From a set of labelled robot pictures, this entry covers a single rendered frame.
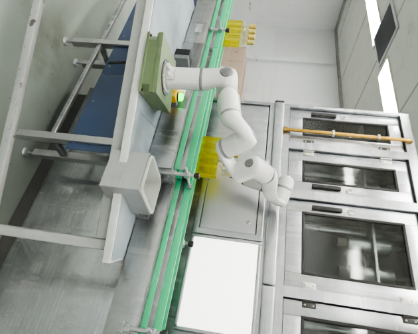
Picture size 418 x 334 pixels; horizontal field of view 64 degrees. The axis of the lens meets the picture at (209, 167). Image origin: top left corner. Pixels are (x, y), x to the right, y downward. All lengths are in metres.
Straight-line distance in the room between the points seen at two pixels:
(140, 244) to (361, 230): 1.07
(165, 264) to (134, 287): 0.15
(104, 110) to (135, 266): 0.84
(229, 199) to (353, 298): 0.71
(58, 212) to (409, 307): 1.71
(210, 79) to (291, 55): 5.98
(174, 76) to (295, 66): 5.77
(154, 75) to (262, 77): 5.48
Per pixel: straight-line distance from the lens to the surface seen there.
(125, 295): 1.43
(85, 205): 1.89
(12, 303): 1.85
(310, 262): 1.70
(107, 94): 1.93
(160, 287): 1.43
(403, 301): 1.77
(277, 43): 7.65
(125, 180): 1.31
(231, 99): 1.35
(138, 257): 1.46
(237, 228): 1.66
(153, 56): 1.45
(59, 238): 1.49
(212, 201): 1.73
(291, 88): 6.66
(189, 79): 1.45
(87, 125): 1.81
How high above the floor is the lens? 1.23
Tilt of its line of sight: 7 degrees down
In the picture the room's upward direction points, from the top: 96 degrees clockwise
